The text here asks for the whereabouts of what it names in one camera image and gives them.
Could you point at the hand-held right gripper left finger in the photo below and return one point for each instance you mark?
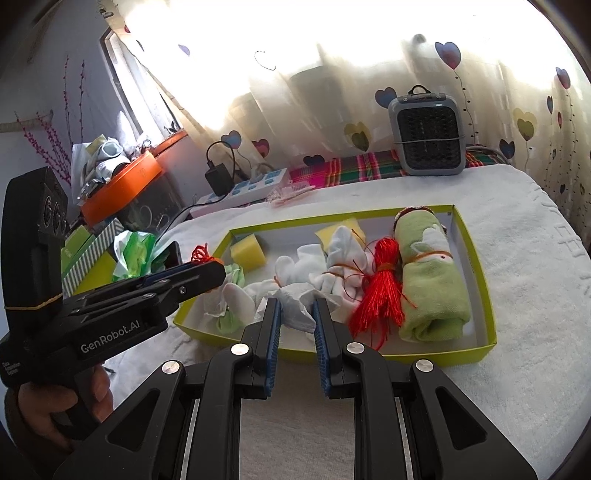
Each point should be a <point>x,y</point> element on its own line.
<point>273,346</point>

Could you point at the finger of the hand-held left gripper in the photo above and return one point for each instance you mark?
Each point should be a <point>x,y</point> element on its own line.
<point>171,273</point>
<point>194,281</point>

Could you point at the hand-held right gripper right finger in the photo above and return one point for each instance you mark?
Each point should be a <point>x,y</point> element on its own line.
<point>323,347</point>

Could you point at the small green cloth bundle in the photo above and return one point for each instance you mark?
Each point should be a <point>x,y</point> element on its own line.
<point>228,300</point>

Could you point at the yellow sponge with green pad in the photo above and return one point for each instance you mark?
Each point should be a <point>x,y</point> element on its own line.
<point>248,253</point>
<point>325,235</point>

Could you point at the white sock bundle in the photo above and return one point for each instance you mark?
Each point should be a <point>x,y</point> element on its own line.
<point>295,265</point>

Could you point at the yellow-green shallow cardboard box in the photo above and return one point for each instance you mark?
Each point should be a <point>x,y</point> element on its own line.
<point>415,357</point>

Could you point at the white sock bundle mint cuff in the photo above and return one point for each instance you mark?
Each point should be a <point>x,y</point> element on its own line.
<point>344,254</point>

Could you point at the green towel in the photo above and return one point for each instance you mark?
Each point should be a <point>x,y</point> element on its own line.
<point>429,290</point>

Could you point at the person's left hand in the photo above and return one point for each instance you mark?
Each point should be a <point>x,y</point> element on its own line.
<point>37,406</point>

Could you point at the black phone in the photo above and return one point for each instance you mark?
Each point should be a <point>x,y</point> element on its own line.
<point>174,254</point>

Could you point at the green plastic bag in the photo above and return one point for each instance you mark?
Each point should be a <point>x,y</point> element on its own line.
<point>136,254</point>

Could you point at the green striped gift box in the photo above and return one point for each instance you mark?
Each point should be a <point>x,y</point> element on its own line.
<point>87,258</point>

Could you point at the orange shelf with clutter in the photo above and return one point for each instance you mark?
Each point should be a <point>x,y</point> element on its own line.
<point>124,184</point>

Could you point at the black power adapter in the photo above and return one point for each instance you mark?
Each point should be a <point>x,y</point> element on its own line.
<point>217,181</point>

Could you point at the white power strip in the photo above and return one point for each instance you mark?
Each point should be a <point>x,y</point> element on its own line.
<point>251,189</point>

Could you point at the pink comb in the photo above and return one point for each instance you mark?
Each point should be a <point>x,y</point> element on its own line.
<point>291,191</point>

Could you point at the plaid blanket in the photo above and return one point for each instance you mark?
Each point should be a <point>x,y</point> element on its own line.
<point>360,168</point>

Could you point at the grey portable fan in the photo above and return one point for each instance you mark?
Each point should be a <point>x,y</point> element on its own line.
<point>427,134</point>

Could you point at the heart print curtain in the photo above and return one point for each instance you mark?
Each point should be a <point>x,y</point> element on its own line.
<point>323,69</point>

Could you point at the pink branch wall decal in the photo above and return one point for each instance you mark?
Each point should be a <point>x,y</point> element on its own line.
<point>46,138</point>

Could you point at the window frame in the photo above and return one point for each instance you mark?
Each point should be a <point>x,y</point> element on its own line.
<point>124,78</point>

